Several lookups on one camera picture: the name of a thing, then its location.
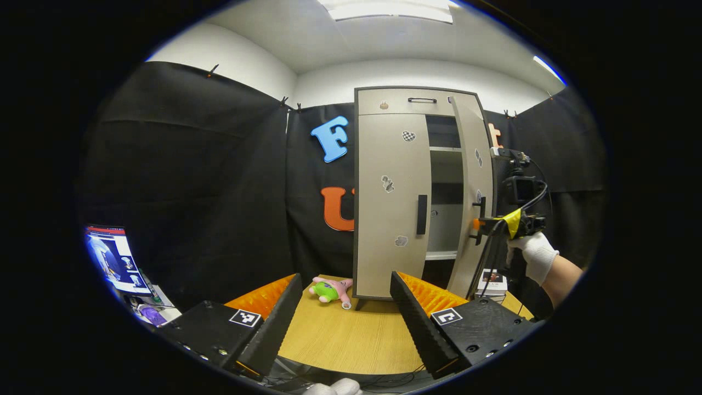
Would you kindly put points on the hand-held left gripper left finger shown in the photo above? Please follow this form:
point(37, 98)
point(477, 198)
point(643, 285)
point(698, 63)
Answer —
point(269, 334)

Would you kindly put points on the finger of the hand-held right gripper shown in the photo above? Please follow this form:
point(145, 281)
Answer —
point(488, 225)

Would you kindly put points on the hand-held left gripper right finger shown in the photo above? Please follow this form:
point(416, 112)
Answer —
point(422, 329)

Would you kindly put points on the beige shoe cabinet door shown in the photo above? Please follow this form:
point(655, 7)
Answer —
point(465, 164)
point(384, 247)

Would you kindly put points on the beige double-door shoe cabinet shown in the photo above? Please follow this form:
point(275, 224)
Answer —
point(422, 108)

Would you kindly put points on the white cabinet shelf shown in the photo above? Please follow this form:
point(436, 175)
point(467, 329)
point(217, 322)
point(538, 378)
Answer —
point(444, 149)
point(441, 255)

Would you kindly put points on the white book with portrait cover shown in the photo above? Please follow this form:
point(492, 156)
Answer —
point(492, 280)

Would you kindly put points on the green and pink plush toy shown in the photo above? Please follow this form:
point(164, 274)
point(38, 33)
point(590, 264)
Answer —
point(329, 291)

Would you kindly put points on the purple packet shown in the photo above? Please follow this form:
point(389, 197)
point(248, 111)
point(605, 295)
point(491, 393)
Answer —
point(152, 315)

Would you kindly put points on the narrow ceiling light panel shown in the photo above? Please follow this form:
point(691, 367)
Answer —
point(548, 68)

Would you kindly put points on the black backdrop cloth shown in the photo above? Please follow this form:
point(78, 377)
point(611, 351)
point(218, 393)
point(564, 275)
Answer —
point(192, 192)

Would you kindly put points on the monitor screen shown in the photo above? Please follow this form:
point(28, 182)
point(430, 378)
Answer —
point(112, 258)

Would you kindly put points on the large ceiling light panel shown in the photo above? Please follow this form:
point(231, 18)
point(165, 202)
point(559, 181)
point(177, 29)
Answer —
point(389, 11)

